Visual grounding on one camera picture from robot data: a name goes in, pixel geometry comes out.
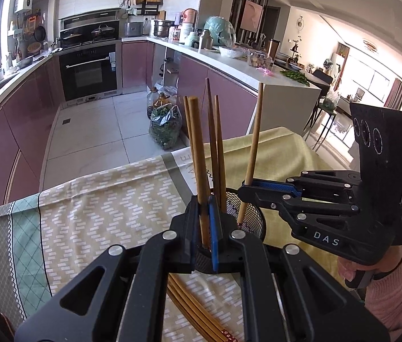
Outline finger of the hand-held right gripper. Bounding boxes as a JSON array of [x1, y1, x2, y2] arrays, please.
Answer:
[[238, 184, 360, 221], [251, 171, 364, 197]]

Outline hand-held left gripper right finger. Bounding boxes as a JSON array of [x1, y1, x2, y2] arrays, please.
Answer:
[[208, 196, 390, 342]]

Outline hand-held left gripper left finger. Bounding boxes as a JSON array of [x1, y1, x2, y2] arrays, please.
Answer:
[[15, 196, 202, 342]]

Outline black mesh utensil holder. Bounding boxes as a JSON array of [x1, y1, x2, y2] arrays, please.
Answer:
[[194, 187, 267, 275]]

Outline brown wooden chopstick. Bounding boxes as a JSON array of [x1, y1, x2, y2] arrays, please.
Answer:
[[214, 95, 227, 207], [188, 97, 212, 250], [237, 82, 264, 226], [183, 96, 196, 172], [206, 78, 221, 200]]

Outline bunch of chopsticks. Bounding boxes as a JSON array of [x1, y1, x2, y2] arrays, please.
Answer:
[[167, 274, 241, 342]]

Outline person's right forearm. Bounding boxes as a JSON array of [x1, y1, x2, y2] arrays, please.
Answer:
[[363, 253, 402, 339]]

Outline person's right hand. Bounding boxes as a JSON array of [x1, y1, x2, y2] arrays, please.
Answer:
[[337, 245, 402, 282]]

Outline patterned tablecloth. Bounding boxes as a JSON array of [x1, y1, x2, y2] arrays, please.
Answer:
[[0, 126, 366, 342]]

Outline white plastic bag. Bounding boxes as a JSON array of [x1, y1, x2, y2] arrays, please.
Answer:
[[321, 89, 340, 112]]

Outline pink kitchen base cabinets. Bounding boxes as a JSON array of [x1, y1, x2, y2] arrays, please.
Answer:
[[0, 55, 66, 221], [121, 36, 321, 138]]

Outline green leafy vegetables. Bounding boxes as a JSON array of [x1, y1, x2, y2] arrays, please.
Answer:
[[280, 69, 310, 87]]

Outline bag of green vegetables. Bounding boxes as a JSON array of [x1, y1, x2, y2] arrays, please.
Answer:
[[149, 104, 183, 150]]

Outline dark dining chair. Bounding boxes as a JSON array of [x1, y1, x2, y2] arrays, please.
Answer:
[[311, 69, 333, 86]]

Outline glass jar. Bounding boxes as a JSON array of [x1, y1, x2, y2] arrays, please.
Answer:
[[247, 50, 271, 68]]

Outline brown tall tumbler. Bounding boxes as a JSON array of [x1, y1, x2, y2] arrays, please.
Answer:
[[267, 39, 282, 61]]

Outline white bowl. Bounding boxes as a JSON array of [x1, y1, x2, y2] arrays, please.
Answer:
[[219, 46, 244, 58]]

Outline plastic bottle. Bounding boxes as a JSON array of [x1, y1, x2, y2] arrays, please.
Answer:
[[146, 86, 161, 119]]

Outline steel thermos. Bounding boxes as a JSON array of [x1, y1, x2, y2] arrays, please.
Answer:
[[199, 29, 213, 49]]

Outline teal covered appliance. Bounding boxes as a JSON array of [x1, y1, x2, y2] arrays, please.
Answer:
[[203, 15, 236, 45]]

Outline steel stock pot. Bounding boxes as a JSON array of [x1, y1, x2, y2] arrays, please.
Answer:
[[153, 19, 175, 38]]

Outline black built-in oven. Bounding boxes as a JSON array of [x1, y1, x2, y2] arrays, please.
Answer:
[[58, 44, 119, 102]]

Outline silver countertop appliance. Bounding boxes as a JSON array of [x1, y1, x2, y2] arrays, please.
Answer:
[[124, 21, 145, 38]]

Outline black pot with lid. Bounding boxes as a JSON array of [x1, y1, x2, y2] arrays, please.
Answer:
[[59, 32, 84, 45], [90, 24, 116, 40]]

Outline steel range hood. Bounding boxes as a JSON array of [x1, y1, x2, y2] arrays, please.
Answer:
[[58, 9, 120, 31]]

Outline pink wall picture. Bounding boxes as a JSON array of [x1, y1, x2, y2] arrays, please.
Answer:
[[240, 0, 263, 33]]

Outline black wall rack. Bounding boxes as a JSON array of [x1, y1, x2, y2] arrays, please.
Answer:
[[123, 0, 163, 15]]

